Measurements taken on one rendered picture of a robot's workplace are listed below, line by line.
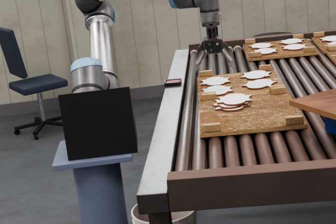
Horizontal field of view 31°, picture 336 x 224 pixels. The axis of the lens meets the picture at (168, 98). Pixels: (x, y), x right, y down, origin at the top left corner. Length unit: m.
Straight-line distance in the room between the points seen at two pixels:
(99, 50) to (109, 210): 0.64
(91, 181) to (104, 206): 0.10
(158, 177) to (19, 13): 4.61
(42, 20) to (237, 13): 1.93
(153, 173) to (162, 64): 4.48
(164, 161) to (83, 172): 0.40
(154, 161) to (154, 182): 0.17
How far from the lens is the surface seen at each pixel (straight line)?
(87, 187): 2.18
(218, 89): 2.50
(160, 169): 1.80
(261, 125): 2.04
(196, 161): 1.82
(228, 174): 1.62
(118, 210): 2.23
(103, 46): 2.45
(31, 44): 6.23
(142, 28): 6.14
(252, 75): 2.70
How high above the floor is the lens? 1.56
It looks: 15 degrees down
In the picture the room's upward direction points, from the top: 6 degrees counter-clockwise
